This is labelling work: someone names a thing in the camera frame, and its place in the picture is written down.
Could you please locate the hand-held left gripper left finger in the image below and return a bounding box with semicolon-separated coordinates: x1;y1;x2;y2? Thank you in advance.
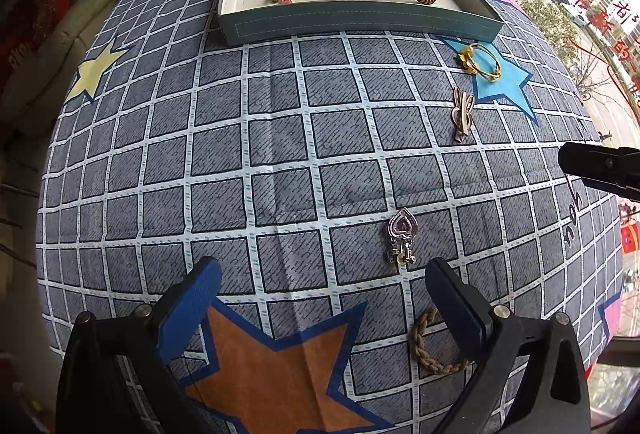
55;256;223;434

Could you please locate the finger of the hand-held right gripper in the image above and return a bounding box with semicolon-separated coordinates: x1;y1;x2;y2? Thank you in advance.
557;141;640;204

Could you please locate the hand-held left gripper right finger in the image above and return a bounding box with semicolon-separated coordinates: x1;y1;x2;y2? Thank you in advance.
424;257;593;434

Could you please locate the braided tan hair tie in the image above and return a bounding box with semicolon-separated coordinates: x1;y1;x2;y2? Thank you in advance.
411;304;468;375

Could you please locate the purple heart hair clip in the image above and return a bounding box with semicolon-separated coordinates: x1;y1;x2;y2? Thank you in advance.
386;208;420;267

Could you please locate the beige bow hair clip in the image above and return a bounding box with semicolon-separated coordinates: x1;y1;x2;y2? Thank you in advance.
450;86;476;145

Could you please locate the red window lettering decal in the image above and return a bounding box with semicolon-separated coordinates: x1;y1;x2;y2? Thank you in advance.
545;0;640;105

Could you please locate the grey checked star tablecloth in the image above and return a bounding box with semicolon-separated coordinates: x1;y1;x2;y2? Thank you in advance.
37;0;626;434

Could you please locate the red cushion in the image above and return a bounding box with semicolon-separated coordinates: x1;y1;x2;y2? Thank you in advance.
0;0;73;80

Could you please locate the yellow flower bracelet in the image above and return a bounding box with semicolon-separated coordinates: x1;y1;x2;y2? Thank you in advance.
456;43;502;82

